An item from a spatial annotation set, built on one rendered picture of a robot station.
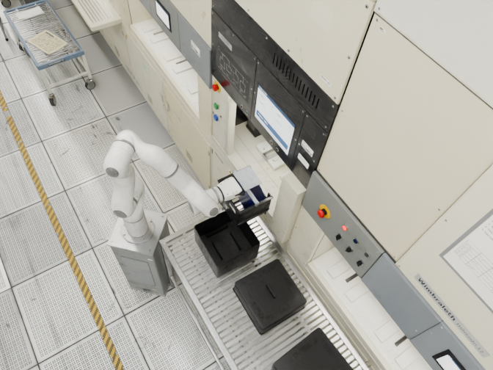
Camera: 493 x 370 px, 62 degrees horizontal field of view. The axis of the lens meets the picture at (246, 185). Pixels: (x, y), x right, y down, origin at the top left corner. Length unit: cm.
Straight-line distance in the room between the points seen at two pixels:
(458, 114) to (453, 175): 18
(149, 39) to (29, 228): 175
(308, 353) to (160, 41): 251
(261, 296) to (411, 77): 141
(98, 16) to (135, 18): 37
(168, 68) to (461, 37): 243
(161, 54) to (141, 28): 34
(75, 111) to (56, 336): 206
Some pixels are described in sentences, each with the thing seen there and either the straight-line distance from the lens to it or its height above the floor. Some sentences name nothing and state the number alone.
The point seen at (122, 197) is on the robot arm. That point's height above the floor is 124.
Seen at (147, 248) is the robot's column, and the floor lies 76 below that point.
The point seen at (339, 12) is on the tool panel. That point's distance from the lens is 136.
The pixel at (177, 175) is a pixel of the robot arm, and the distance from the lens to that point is 183.
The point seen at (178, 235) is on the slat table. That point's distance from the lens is 247.
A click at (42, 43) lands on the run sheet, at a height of 46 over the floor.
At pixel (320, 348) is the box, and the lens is 206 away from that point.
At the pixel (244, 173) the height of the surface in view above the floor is 127.
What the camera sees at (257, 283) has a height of 86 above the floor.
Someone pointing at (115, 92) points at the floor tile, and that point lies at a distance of 433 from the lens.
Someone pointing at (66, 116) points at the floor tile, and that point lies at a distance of 423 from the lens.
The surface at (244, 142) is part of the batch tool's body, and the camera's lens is 271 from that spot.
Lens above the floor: 298
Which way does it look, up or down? 57 degrees down
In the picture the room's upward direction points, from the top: 7 degrees clockwise
